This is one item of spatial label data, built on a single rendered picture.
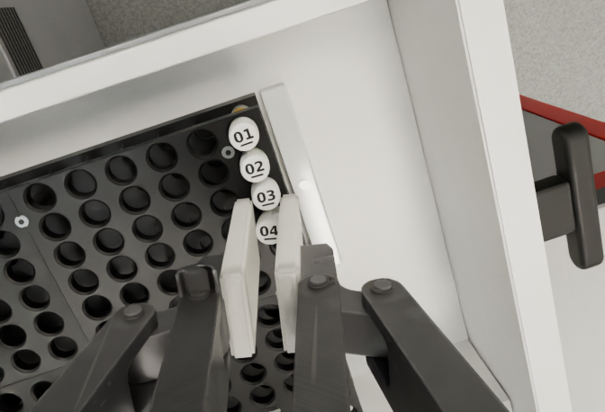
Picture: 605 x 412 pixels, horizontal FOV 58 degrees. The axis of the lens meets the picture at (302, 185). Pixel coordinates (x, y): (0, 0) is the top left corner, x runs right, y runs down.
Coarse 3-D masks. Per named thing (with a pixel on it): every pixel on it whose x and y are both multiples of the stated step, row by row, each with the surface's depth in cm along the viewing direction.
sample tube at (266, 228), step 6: (264, 210) 24; (270, 210) 24; (276, 210) 24; (264, 216) 23; (270, 216) 23; (276, 216) 23; (258, 222) 23; (264, 222) 23; (270, 222) 23; (276, 222) 23; (258, 228) 23; (264, 228) 23; (270, 228) 23; (276, 228) 23; (258, 234) 23; (264, 234) 23; (270, 234) 23; (276, 234) 23; (264, 240) 23; (270, 240) 23; (276, 240) 23
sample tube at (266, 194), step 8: (256, 184) 23; (264, 184) 23; (272, 184) 23; (256, 192) 23; (264, 192) 23; (272, 192) 23; (256, 200) 23; (264, 200) 23; (272, 200) 23; (264, 208) 23; (272, 208) 23
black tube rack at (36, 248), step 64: (192, 128) 23; (0, 192) 23; (64, 192) 23; (128, 192) 26; (192, 192) 24; (0, 256) 24; (64, 256) 27; (128, 256) 24; (192, 256) 25; (0, 320) 25; (64, 320) 25; (0, 384) 26; (256, 384) 27
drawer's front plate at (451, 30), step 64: (448, 0) 20; (448, 64) 23; (512, 64) 21; (448, 128) 25; (512, 128) 22; (448, 192) 29; (512, 192) 22; (448, 256) 34; (512, 256) 23; (512, 320) 26; (512, 384) 29
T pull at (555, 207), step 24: (552, 144) 25; (576, 144) 24; (576, 168) 24; (552, 192) 25; (576, 192) 25; (552, 216) 25; (576, 216) 25; (576, 240) 26; (600, 240) 26; (576, 264) 27
